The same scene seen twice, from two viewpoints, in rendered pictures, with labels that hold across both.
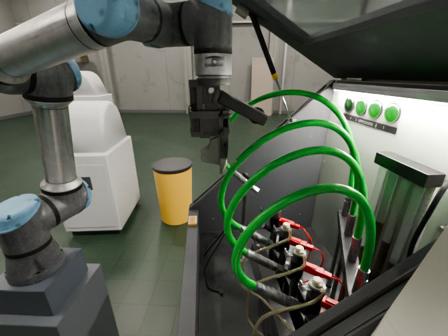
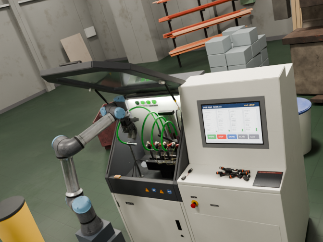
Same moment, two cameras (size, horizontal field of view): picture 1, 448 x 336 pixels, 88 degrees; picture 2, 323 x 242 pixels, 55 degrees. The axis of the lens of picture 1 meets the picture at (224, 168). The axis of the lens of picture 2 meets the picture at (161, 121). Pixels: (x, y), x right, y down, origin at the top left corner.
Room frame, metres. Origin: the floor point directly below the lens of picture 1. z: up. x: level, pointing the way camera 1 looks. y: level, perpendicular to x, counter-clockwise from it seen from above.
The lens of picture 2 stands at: (-1.06, 1.47, 2.21)
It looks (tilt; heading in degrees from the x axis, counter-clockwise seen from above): 22 degrees down; 311
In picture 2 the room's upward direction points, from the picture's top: 17 degrees counter-clockwise
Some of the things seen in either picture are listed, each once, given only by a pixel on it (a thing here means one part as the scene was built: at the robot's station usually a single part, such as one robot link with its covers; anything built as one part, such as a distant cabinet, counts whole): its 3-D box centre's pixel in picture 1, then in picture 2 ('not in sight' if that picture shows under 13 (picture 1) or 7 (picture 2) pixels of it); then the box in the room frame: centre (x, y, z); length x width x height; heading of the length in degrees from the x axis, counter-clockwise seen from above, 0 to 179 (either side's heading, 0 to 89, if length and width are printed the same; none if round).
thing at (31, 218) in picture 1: (23, 221); (83, 208); (0.57, 0.59, 1.07); 0.13 x 0.12 x 0.14; 161
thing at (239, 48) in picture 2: not in sight; (239, 59); (1.42, -4.21, 0.55); 1.12 x 0.74 x 1.11; 88
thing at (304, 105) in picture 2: not in sight; (291, 127); (-0.06, -1.97, 0.29); 0.48 x 0.48 x 0.59
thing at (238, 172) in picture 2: not in sight; (233, 172); (-0.21, -0.06, 1.01); 0.23 x 0.11 x 0.06; 5
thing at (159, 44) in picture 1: (161, 25); (109, 110); (0.53, 0.12, 1.56); 0.11 x 0.11 x 0.08; 71
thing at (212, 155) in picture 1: (213, 157); (133, 136); (0.49, 0.02, 1.30); 0.06 x 0.03 x 0.09; 95
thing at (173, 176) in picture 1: (175, 191); (18, 230); (2.18, 0.52, 0.31); 0.40 x 0.40 x 0.63
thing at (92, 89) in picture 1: (92, 107); not in sight; (5.46, 3.03, 0.76); 0.82 x 0.68 x 1.53; 87
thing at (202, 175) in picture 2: not in sight; (229, 176); (-0.17, -0.05, 0.96); 0.70 x 0.22 x 0.03; 5
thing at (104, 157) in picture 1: (97, 165); not in sight; (2.16, 1.28, 0.62); 0.72 x 0.57 x 1.24; 179
